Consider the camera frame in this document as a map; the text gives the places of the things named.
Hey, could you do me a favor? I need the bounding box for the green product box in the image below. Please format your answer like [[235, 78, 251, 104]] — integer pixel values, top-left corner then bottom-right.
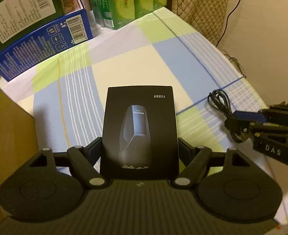
[[0, 0, 64, 52]]

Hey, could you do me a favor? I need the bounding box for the black power cable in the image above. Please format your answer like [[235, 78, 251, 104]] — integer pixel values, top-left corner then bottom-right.
[[216, 0, 246, 48]]

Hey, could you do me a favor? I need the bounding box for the quilted beige chair cover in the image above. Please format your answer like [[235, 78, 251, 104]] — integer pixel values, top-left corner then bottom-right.
[[171, 0, 228, 45]]

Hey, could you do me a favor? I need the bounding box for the blue product box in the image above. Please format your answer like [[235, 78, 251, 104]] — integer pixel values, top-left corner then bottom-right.
[[0, 0, 93, 81]]

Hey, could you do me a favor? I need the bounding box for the black usb cable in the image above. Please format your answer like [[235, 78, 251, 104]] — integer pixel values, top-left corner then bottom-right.
[[207, 89, 247, 144]]

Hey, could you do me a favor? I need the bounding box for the black shaver box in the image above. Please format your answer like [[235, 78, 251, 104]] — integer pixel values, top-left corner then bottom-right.
[[100, 85, 179, 180]]

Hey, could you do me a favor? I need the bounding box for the checked tablecloth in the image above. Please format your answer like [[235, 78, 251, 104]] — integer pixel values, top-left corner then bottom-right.
[[0, 6, 288, 226]]

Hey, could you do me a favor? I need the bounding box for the brown cardboard box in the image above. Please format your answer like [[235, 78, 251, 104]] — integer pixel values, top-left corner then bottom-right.
[[0, 89, 38, 222]]

